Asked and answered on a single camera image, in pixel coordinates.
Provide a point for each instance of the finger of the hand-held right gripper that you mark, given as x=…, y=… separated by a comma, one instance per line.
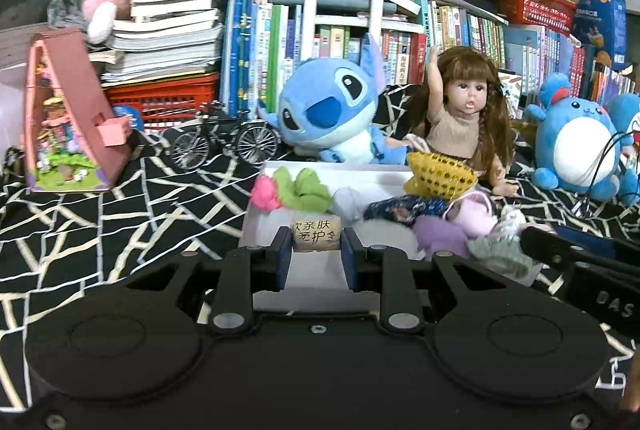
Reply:
x=560, y=250
x=620, y=250

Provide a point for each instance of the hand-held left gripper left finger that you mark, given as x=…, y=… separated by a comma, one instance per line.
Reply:
x=284, y=255

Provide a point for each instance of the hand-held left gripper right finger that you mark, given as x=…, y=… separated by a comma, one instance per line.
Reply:
x=350, y=257

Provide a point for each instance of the white cardboard box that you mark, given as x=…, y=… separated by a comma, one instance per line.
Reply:
x=310, y=275

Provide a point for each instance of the pink tissue pack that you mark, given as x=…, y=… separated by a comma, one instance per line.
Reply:
x=316, y=232

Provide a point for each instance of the green checkered doll dress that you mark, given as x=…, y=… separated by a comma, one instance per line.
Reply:
x=500, y=255

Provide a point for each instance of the pink and green plush toy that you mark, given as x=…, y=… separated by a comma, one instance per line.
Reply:
x=305, y=190

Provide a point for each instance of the dark floral cloth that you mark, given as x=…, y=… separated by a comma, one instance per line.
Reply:
x=400, y=207

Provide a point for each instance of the gold sequin pouch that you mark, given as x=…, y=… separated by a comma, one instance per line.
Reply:
x=440, y=177

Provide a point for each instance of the round blue white plush toy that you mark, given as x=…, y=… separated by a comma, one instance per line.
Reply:
x=575, y=144

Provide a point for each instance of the black model bicycle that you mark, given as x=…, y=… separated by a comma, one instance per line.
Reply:
x=257, y=144

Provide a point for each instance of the blue cat plush toy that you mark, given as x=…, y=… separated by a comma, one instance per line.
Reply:
x=625, y=114

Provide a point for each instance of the blue alien plush toy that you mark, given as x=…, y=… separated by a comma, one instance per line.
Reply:
x=325, y=99

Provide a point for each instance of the brown-haired doll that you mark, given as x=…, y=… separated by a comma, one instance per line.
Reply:
x=465, y=94

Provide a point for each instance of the red plastic basket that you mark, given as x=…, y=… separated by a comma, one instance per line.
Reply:
x=165, y=99

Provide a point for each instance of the row of upright books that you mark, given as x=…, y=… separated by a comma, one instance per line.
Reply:
x=260, y=49

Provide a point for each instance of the small blue round toy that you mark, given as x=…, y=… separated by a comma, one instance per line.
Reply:
x=127, y=117

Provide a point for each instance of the blue cardboard box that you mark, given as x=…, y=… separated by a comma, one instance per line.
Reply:
x=597, y=24

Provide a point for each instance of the red basket with small items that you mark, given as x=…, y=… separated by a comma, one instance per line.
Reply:
x=535, y=4

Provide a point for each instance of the stack of lying books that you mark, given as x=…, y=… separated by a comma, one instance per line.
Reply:
x=165, y=34

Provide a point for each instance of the pink triangular miniature house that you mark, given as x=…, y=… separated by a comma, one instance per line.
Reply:
x=85, y=84

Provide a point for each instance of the grey plastic bag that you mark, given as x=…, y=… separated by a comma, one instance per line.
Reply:
x=65, y=9

